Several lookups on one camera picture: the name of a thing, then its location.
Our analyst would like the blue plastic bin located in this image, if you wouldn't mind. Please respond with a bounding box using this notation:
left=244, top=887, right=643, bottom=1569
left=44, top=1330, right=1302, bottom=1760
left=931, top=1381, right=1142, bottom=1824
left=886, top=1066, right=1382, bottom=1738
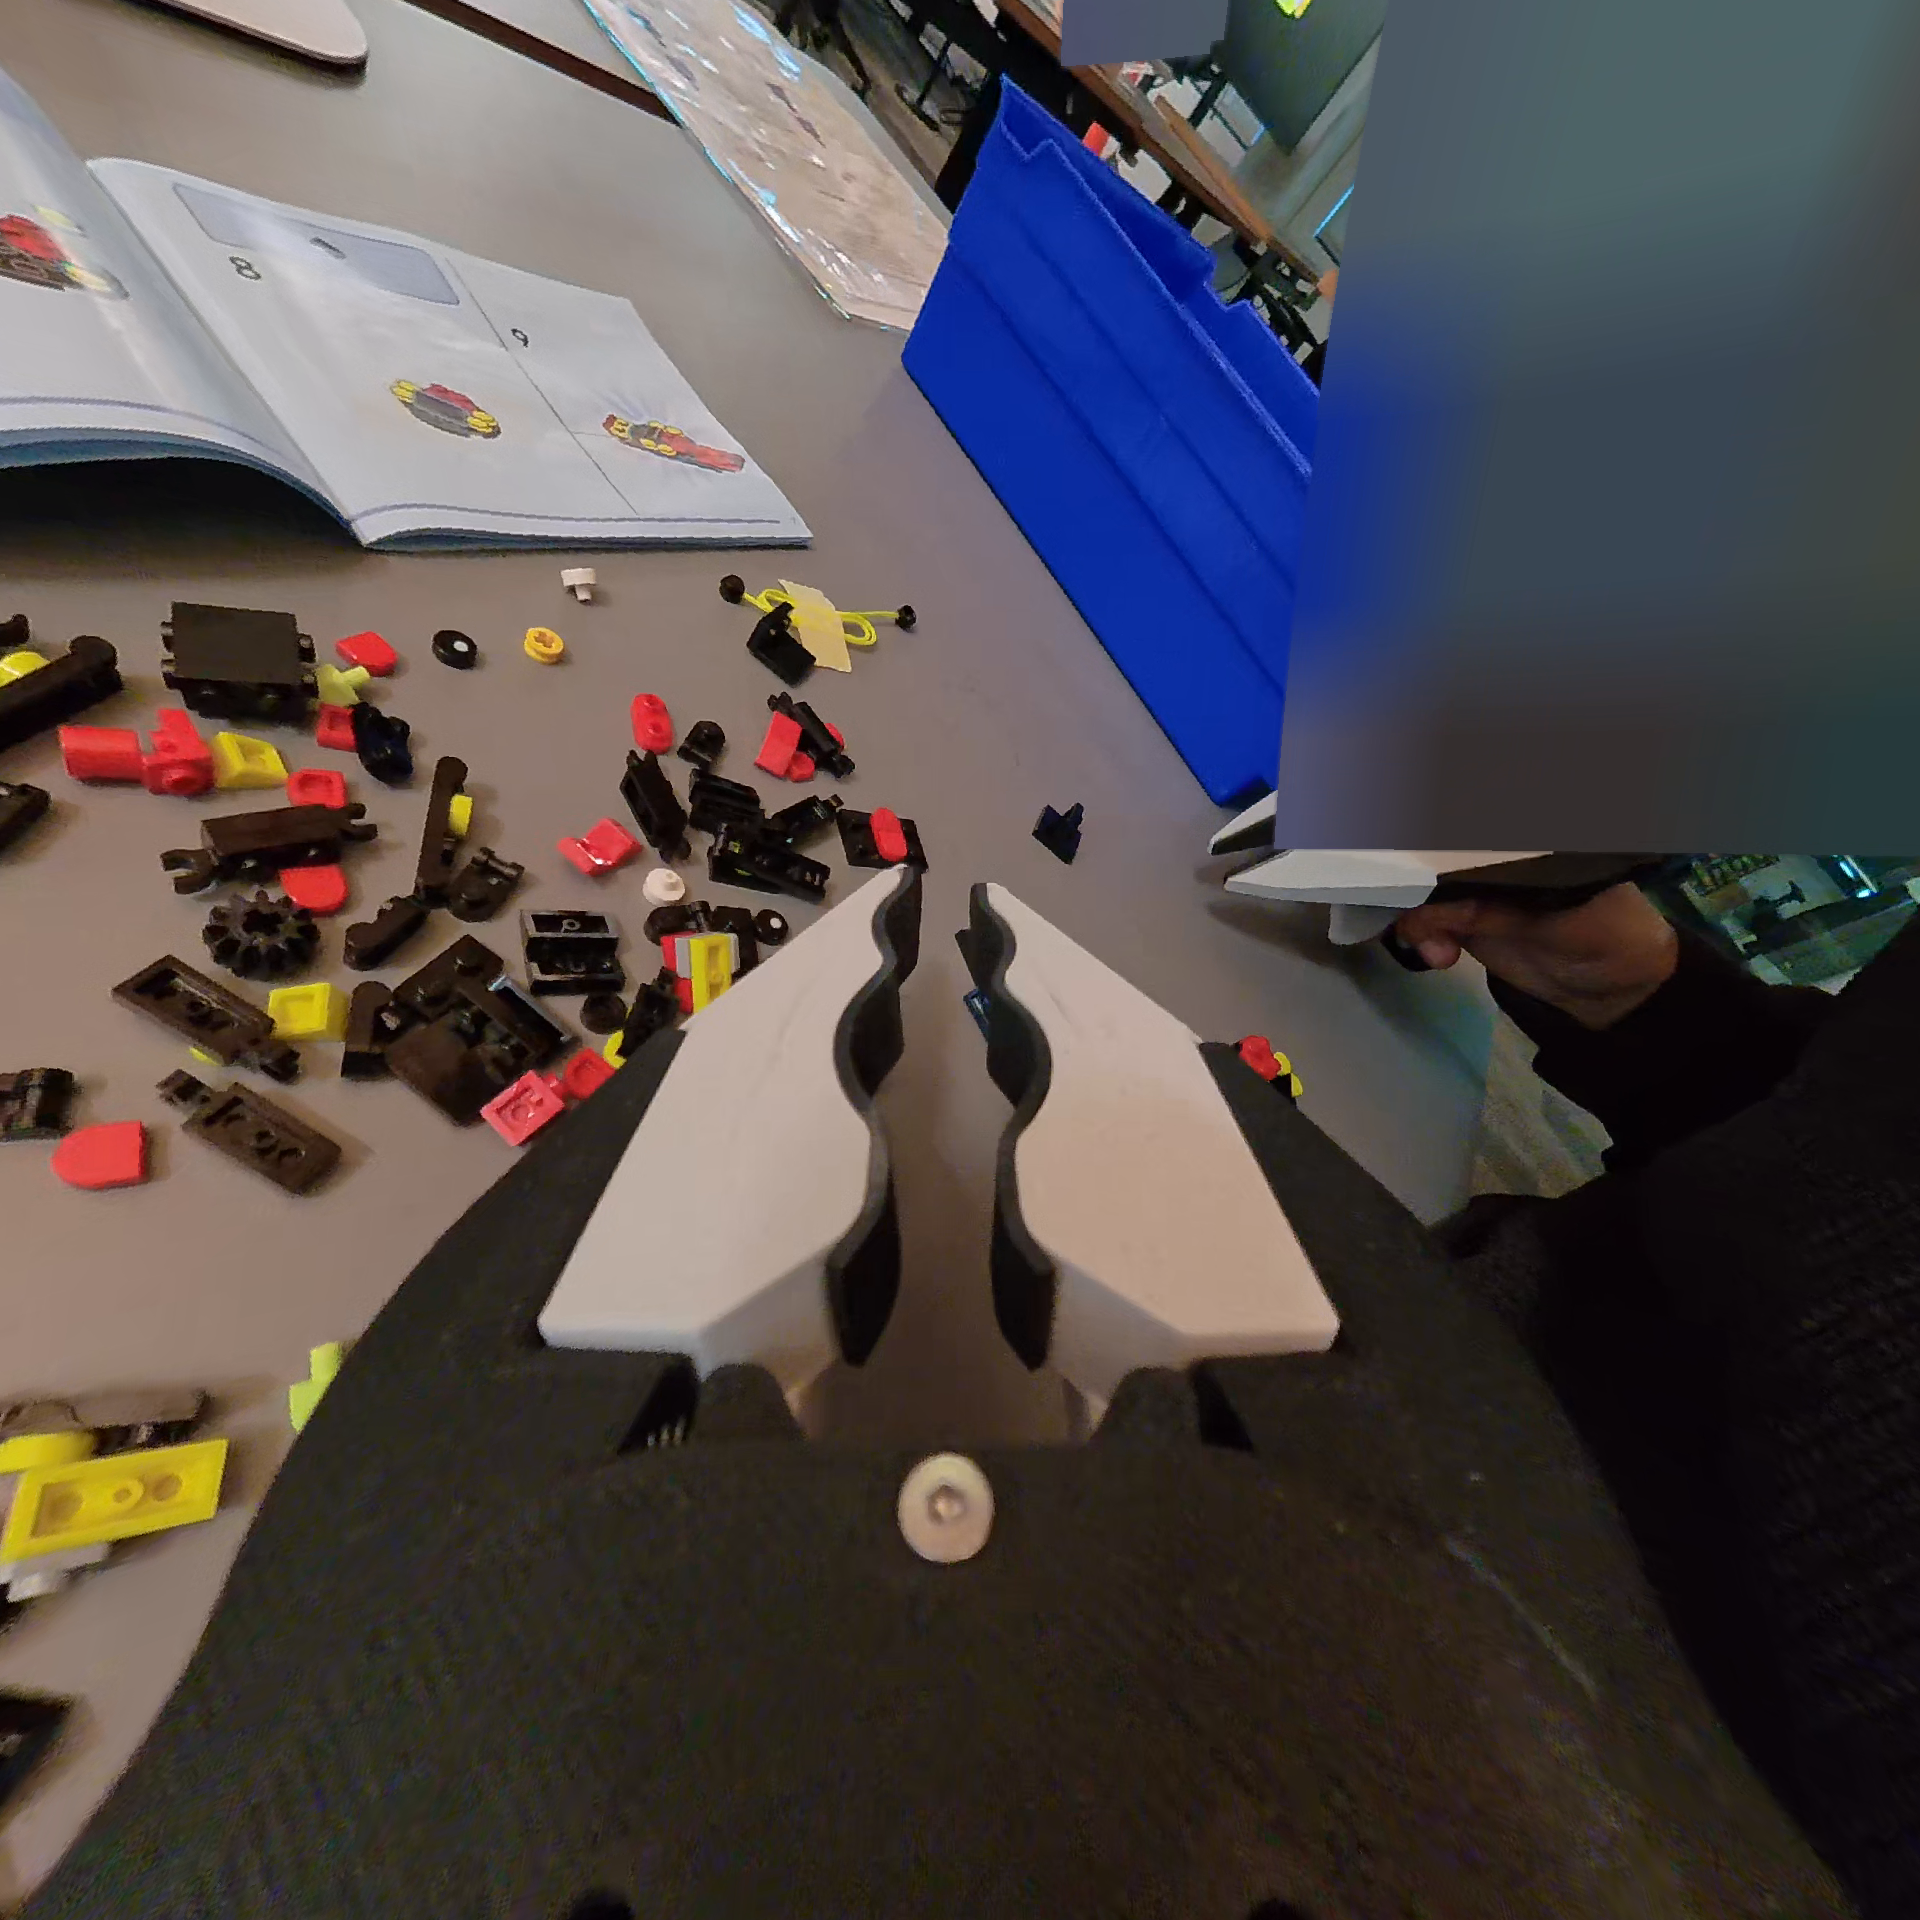
left=899, top=79, right=1332, bottom=814

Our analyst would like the lego instruction booklet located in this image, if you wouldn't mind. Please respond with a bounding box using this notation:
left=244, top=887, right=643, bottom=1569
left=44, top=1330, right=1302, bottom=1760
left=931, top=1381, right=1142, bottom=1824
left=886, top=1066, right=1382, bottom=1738
left=0, top=66, right=815, bottom=553

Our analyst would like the white flat board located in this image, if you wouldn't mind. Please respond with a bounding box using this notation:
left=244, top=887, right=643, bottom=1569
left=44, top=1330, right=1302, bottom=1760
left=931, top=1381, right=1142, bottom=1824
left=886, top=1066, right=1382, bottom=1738
left=146, top=0, right=371, bottom=71

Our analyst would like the pale yellow flat plastic piece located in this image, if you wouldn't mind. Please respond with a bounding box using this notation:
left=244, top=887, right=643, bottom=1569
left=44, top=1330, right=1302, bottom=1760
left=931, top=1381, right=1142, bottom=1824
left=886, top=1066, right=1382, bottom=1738
left=776, top=584, right=860, bottom=673

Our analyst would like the pile of loose lego pieces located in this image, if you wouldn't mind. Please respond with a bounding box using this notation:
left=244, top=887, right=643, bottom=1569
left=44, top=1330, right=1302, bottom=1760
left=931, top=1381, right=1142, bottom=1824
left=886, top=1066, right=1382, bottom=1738
left=0, top=560, right=934, bottom=1818

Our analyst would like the person's right hand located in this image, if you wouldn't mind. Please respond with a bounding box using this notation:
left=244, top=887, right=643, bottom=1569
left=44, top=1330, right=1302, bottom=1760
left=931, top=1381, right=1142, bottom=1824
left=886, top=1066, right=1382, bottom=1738
left=1382, top=895, right=1681, bottom=1029

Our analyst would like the clear plastic bag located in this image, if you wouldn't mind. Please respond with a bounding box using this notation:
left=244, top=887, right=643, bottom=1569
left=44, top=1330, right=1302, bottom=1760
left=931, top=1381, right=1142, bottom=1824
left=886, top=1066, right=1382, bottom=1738
left=577, top=0, right=954, bottom=334

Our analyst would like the yellow lego string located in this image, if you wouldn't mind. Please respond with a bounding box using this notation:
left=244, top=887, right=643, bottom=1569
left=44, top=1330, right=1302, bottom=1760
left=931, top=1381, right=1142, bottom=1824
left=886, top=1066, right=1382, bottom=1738
left=715, top=573, right=920, bottom=647

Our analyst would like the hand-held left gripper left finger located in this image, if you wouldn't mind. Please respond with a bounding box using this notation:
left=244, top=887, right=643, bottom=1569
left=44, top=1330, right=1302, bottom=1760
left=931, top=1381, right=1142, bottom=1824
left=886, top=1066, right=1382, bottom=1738
left=538, top=863, right=924, bottom=1435

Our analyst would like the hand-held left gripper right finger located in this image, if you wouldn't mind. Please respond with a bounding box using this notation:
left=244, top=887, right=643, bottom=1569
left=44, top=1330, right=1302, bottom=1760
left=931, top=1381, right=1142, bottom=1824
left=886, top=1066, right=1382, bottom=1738
left=954, top=884, right=1342, bottom=1431

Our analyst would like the person's right forearm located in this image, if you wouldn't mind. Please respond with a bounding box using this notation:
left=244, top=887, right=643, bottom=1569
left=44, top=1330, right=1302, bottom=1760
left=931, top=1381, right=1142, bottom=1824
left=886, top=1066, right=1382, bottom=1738
left=1487, top=923, right=1868, bottom=1180

